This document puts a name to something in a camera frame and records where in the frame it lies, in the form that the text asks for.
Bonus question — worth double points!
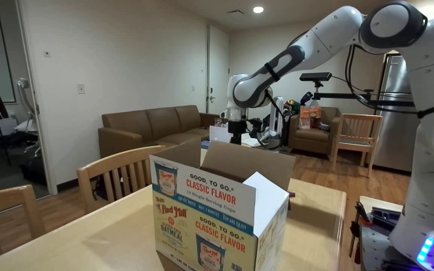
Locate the white bladeless fan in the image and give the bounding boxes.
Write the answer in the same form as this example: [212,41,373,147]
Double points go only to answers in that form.
[268,94,286,150]

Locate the white papers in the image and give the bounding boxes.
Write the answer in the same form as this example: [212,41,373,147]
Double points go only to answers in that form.
[239,133,266,148]

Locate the black camera boom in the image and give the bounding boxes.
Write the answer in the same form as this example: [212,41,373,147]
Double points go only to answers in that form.
[312,79,422,111]

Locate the white printed cardboard box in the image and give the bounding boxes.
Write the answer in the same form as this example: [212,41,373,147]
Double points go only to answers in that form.
[147,139,297,271]

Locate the black equipment pile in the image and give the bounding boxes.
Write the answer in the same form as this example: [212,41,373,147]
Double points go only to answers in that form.
[349,194,404,264]

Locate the wooden slat-back chair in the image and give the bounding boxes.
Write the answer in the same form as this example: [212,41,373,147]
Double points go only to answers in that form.
[75,144,167,215]
[0,183,48,264]

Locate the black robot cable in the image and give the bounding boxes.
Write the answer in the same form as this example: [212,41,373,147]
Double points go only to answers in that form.
[343,43,380,103]

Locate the black camera on stand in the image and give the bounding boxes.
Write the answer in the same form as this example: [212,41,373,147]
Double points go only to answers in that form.
[298,70,334,82]

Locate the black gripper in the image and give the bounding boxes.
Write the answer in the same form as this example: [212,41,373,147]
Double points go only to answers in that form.
[227,118,248,147]

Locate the white wall-mounted device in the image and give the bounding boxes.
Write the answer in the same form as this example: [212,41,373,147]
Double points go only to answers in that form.
[15,76,33,93]

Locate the brown leather sofa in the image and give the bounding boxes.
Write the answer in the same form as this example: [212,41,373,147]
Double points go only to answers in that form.
[96,103,230,159]

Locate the white door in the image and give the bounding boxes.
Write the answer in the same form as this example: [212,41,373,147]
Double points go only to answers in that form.
[206,23,230,117]

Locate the wooden armchair with cushion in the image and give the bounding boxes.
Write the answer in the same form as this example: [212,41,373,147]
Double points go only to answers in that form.
[328,111,384,177]

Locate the brown upholstered armchair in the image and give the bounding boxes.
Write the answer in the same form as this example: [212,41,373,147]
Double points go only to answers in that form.
[288,105,343,156]

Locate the white tissue box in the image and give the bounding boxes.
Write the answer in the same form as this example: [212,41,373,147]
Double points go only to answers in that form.
[208,121,242,145]

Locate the stainless steel refrigerator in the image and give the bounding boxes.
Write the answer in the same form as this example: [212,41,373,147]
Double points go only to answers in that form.
[373,49,422,174]

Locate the orange snack box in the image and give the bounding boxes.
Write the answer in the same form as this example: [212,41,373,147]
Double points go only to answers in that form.
[298,105,322,130]

